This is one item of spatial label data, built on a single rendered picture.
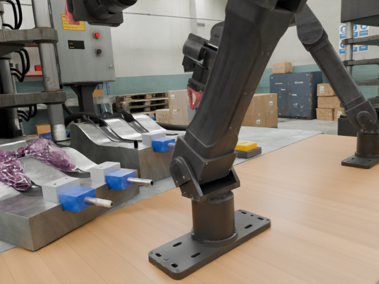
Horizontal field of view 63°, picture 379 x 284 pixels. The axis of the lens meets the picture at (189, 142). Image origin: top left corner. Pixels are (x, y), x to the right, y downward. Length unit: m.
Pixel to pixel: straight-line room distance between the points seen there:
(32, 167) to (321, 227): 0.56
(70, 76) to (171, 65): 7.19
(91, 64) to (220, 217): 1.32
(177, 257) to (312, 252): 0.18
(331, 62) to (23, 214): 0.78
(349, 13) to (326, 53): 4.00
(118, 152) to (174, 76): 7.96
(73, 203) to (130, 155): 0.26
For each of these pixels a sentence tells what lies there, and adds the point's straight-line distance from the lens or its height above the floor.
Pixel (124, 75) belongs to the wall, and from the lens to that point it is 8.03.
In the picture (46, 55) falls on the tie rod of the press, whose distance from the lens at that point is 1.43.
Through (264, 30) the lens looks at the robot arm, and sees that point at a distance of 0.35.
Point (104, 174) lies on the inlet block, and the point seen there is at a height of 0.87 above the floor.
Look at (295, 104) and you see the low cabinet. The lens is 7.93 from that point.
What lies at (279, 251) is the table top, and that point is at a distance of 0.47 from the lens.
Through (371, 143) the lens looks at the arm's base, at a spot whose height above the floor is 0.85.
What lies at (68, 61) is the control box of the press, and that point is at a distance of 1.60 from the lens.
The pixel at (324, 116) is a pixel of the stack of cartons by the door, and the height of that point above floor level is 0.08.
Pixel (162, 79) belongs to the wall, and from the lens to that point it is 8.52.
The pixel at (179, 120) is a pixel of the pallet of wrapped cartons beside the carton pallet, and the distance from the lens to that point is 5.35.
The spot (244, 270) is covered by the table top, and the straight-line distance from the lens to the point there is 0.42.
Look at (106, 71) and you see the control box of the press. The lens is 1.68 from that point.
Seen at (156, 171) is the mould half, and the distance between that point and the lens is 0.77.
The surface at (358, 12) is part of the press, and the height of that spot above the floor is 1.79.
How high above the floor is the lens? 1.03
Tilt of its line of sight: 11 degrees down
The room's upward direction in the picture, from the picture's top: 4 degrees counter-clockwise
